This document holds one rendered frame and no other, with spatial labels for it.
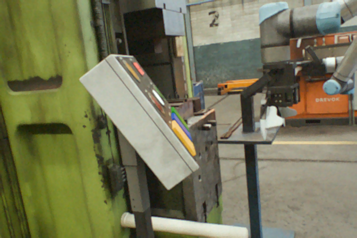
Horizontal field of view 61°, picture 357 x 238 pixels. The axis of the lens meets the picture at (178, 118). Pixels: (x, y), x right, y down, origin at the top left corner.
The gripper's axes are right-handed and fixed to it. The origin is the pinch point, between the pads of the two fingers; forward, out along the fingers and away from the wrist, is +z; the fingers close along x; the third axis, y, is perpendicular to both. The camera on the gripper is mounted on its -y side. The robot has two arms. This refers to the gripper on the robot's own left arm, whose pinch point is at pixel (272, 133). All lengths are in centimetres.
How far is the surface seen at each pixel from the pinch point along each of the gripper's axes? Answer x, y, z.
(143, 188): -32.0, -22.5, 7.4
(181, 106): 16.9, -45.0, -4.5
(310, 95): 376, -87, 50
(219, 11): 708, -410, -138
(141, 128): -42.6, -9.3, -12.0
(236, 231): -8.0, -9.9, 29.6
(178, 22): 24, -47, -39
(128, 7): 2, -53, -45
